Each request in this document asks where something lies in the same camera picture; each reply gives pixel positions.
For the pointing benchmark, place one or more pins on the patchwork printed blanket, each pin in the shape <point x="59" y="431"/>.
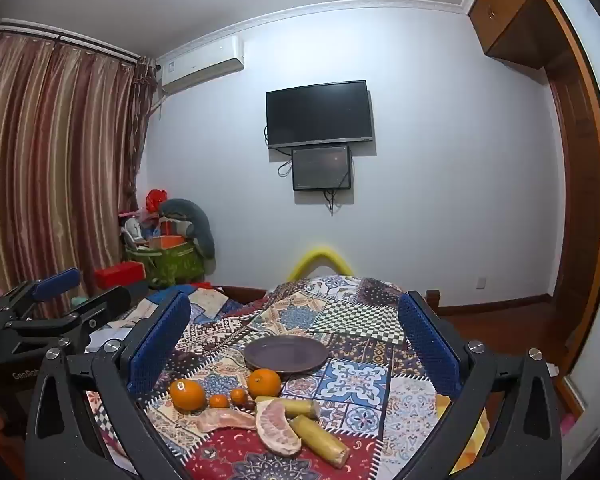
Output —
<point x="360" y="380"/>

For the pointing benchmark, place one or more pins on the pink peeled pomelo segment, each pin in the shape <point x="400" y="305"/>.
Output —
<point x="222" y="420"/>

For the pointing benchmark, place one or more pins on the long sugarcane piece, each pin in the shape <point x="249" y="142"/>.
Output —
<point x="320" y="441"/>

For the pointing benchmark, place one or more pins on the small black wall monitor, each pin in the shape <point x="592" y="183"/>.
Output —
<point x="321" y="167"/>

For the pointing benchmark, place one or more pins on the striped brown curtain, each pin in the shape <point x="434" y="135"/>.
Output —
<point x="55" y="160"/>

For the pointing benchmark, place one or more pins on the white wall socket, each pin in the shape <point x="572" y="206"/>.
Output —
<point x="480" y="282"/>

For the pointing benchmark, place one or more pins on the green printed bag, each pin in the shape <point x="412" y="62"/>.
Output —
<point x="170" y="265"/>

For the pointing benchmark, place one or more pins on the red plastic bag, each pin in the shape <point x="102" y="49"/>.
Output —
<point x="156" y="199"/>

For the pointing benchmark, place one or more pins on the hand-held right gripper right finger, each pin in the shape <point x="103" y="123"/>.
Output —
<point x="430" y="345"/>

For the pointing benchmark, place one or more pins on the short sugarcane piece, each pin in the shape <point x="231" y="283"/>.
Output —
<point x="300" y="407"/>

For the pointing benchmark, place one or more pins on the curtain rod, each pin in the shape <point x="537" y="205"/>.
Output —
<point x="80" y="40"/>

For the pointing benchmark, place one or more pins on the white crumpled paper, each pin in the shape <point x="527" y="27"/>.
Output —
<point x="102" y="335"/>

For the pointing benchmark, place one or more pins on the small tangerine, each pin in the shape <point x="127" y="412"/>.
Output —
<point x="238" y="397"/>
<point x="218" y="401"/>

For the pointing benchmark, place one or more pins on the dark brown round plate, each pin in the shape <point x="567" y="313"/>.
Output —
<point x="285" y="352"/>

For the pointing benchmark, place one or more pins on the wooden door frame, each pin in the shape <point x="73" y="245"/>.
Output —
<point x="580" y="185"/>

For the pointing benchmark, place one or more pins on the wall-mounted black television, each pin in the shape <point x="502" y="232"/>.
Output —
<point x="317" y="112"/>

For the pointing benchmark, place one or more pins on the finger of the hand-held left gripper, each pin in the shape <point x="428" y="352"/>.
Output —
<point x="122" y="296"/>
<point x="55" y="284"/>

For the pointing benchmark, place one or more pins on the white air conditioner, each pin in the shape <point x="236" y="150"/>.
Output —
<point x="200" y="67"/>

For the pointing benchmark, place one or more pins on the teal small object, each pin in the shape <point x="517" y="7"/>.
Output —
<point x="78" y="303"/>

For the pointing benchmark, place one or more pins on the yellow foam tube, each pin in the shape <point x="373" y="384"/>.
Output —
<point x="320" y="251"/>

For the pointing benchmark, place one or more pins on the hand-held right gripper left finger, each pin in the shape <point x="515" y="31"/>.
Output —
<point x="161" y="345"/>

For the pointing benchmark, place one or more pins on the red box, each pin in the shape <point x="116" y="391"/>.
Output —
<point x="120" y="275"/>

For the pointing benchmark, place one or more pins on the large orange with sticker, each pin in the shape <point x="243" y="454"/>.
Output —
<point x="190" y="397"/>

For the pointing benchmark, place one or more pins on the grey neck pillow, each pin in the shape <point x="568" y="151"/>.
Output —
<point x="200" y="225"/>

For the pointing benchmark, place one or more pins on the large pomelo wedge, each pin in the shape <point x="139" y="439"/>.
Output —
<point x="275" y="427"/>

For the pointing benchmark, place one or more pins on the wooden overhead cabinet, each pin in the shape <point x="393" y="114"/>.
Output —
<point x="505" y="5"/>

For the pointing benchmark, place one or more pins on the wooden bed footboard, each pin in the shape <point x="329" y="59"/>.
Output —
<point x="245" y="294"/>

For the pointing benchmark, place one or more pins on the large plain orange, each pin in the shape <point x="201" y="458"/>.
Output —
<point x="264" y="384"/>

